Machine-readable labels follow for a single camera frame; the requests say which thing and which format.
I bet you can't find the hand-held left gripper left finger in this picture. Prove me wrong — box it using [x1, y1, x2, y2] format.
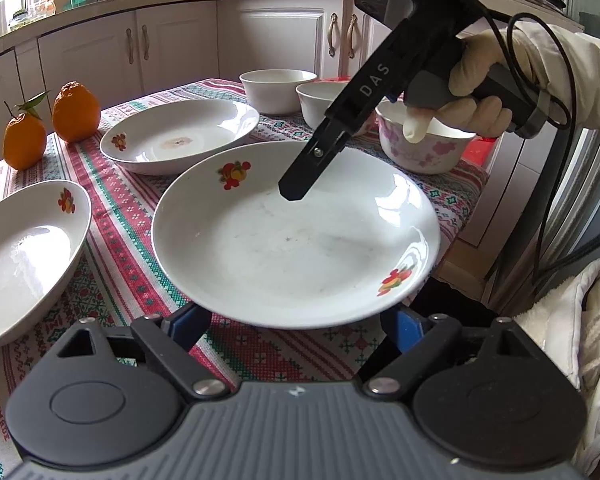
[55, 303, 229, 402]

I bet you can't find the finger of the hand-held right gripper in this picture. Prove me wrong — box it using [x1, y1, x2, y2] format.
[278, 118, 356, 204]

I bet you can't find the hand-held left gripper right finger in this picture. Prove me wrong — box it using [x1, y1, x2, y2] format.
[355, 306, 545, 401]

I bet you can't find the white bowl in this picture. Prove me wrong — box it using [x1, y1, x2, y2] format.
[296, 81, 381, 131]
[239, 69, 318, 115]

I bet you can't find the white plate with fruit print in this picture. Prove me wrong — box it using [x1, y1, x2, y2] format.
[0, 180, 92, 352]
[151, 141, 442, 331]
[100, 99, 260, 176]

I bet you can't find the person's right forearm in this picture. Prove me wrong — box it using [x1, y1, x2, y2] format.
[500, 22, 600, 133]

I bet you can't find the person's right hand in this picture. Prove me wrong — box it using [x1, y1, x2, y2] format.
[402, 27, 532, 143]

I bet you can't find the red green patterned tablecloth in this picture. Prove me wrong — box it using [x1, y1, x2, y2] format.
[0, 77, 488, 480]

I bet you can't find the pink floral bowl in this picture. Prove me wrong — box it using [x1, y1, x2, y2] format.
[375, 102, 478, 175]

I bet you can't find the person's white jacket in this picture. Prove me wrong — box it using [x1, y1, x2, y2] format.
[510, 257, 600, 478]

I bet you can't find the white kitchen cabinet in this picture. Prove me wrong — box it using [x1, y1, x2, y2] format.
[0, 0, 576, 261]

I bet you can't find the silver ribbed panel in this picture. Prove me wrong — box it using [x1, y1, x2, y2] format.
[500, 127, 600, 301]

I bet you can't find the bumpy orange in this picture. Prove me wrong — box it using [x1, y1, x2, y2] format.
[52, 81, 101, 143]

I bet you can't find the orange with leaves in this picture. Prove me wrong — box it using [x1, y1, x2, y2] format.
[2, 91, 51, 171]

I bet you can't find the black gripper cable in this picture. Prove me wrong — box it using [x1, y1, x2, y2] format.
[475, 10, 600, 286]

